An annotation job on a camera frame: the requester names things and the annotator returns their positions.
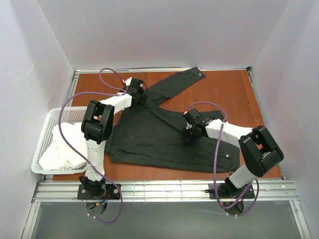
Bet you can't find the dark pinstriped long sleeve shirt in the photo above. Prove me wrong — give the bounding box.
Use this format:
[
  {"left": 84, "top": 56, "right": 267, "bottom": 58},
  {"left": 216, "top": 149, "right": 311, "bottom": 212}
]
[{"left": 104, "top": 67, "right": 240, "bottom": 173}]

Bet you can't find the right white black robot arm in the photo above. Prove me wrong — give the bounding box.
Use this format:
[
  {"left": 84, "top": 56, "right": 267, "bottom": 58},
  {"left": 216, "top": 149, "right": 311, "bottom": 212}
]
[{"left": 182, "top": 118, "right": 284, "bottom": 197}]

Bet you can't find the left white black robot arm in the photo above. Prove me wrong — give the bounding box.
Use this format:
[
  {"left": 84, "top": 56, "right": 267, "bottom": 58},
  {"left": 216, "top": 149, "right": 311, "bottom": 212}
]
[{"left": 81, "top": 84, "right": 147, "bottom": 183}]

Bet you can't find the white plastic laundry basket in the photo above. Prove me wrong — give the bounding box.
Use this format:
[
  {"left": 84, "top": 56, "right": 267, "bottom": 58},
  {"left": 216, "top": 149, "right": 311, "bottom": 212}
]
[{"left": 31, "top": 107, "right": 87, "bottom": 175}]

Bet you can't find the white shirt in basket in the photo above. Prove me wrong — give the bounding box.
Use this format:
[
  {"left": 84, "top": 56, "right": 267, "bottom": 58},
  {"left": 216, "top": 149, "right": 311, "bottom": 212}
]
[{"left": 39, "top": 122, "right": 87, "bottom": 170}]

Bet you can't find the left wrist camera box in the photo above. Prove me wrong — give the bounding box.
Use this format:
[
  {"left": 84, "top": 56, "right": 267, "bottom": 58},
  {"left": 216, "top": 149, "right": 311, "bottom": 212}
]
[{"left": 124, "top": 77, "right": 144, "bottom": 89}]

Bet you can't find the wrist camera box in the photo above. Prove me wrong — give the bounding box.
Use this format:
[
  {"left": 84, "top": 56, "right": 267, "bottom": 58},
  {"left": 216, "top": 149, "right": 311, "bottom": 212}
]
[
  {"left": 124, "top": 77, "right": 144, "bottom": 89},
  {"left": 182, "top": 109, "right": 202, "bottom": 129}
]

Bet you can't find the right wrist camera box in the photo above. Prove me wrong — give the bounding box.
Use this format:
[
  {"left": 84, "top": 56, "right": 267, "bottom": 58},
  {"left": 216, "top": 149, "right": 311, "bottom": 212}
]
[{"left": 182, "top": 109, "right": 202, "bottom": 129}]

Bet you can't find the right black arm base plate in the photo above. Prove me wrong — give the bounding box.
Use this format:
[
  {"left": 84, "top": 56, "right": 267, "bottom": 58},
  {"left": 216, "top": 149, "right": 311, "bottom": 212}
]
[{"left": 204, "top": 183, "right": 255, "bottom": 199}]

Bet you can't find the aluminium front frame rail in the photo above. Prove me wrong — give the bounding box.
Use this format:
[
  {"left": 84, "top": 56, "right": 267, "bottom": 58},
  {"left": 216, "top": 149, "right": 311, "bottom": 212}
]
[{"left": 22, "top": 179, "right": 311, "bottom": 239}]

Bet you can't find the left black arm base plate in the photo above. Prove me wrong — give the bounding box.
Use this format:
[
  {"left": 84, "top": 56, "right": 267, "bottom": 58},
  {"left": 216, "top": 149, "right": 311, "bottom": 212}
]
[{"left": 77, "top": 184, "right": 121, "bottom": 200}]

